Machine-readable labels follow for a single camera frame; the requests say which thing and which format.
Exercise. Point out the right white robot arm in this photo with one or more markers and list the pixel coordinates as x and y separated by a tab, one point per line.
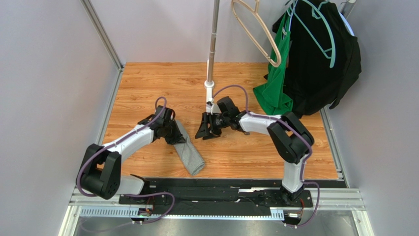
290	137

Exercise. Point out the black shirt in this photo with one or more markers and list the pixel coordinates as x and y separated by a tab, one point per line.
309	81

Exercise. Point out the teal clothes hanger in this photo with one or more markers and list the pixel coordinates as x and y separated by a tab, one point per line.
319	29

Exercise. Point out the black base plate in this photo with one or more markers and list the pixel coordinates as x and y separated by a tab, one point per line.
217	197

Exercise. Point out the grey cloth napkin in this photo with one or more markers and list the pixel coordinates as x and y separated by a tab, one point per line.
189	156

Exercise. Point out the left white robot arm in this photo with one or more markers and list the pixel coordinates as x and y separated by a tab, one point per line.
100	171

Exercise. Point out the metal stand pole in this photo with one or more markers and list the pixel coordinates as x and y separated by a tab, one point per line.
210	64

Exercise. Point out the green shirt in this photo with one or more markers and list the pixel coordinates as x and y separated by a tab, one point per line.
270	95

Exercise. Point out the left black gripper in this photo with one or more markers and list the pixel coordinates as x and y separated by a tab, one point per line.
177	135

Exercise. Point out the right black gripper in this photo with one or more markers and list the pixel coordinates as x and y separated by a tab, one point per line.
213	124

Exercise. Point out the beige clothes hanger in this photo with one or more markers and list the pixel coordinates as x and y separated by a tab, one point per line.
248	17

